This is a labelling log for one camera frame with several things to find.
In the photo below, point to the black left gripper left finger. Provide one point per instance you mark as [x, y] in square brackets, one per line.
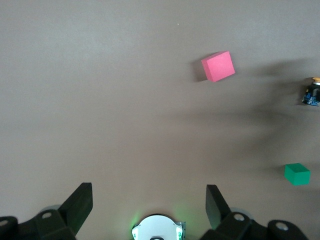
[75, 207]

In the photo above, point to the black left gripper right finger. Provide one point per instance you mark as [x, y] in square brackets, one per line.
[217, 207]

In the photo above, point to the orange capped black push button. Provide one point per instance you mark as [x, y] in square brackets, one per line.
[312, 95]

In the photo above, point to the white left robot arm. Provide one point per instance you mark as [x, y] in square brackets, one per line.
[158, 230]

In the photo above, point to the green foam cube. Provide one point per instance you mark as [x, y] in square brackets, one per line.
[297, 174]

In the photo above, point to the brown table cloth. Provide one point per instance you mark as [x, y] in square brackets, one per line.
[100, 100]

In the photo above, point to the pink foam cube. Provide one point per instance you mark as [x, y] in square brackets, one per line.
[218, 67]

